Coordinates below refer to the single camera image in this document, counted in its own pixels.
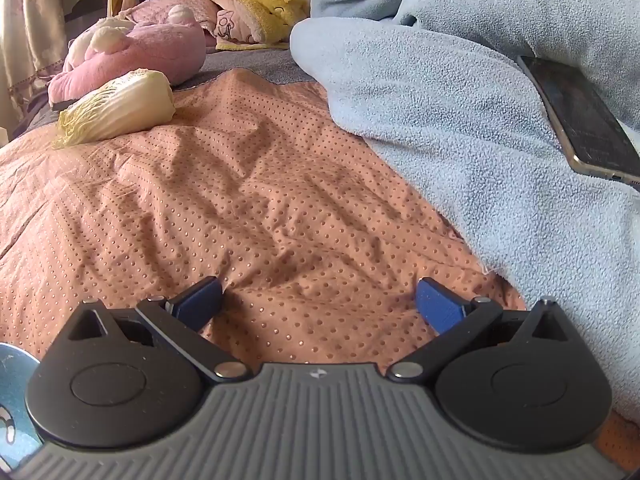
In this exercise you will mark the smartphone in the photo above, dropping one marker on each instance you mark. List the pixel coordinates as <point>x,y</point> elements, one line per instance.
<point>585,115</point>

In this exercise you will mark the napa cabbage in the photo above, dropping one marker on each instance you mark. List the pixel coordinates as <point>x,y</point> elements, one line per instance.
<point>120,105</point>

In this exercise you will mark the orange dotted bedspread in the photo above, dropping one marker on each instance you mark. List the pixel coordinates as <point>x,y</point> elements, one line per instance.
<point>250,185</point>

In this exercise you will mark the light blue fleece blanket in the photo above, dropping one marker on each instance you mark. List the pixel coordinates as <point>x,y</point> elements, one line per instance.
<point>450,135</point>

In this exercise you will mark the blue cartoon plate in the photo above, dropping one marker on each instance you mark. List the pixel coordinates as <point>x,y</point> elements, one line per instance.
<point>15,390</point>

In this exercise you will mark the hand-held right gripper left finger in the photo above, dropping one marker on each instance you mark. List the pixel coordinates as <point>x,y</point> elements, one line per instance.
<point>200,302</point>

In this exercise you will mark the yellow plush garment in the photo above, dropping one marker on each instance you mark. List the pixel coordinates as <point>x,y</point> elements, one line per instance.
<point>260,2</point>

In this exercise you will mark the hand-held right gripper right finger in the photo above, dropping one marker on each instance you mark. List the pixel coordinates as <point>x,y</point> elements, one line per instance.
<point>440,305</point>

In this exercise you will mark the floral curtain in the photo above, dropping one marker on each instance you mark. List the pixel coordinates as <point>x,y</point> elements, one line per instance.
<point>25,20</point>

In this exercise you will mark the pink plush toy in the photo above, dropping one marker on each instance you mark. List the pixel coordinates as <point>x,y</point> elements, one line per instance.
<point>150,47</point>

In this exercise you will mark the pink pillow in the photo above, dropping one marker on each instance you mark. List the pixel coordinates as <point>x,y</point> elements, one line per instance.
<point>155,10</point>

